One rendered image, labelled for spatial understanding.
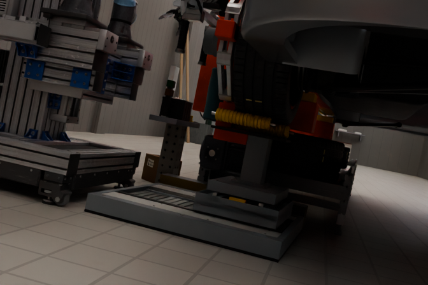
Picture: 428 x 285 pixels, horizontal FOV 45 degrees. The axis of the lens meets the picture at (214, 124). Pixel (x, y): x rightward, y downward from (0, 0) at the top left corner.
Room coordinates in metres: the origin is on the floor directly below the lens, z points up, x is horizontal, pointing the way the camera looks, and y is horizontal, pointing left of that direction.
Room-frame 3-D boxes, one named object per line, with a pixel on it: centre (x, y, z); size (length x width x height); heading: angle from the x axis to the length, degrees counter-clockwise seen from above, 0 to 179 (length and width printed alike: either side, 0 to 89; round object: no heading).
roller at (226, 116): (2.30, -0.12, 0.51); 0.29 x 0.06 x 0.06; 74
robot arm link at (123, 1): (2.84, 0.61, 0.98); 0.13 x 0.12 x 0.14; 5
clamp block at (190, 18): (2.33, 0.19, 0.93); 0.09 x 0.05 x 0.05; 74
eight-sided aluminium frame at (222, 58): (2.44, -0.06, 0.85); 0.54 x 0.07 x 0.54; 164
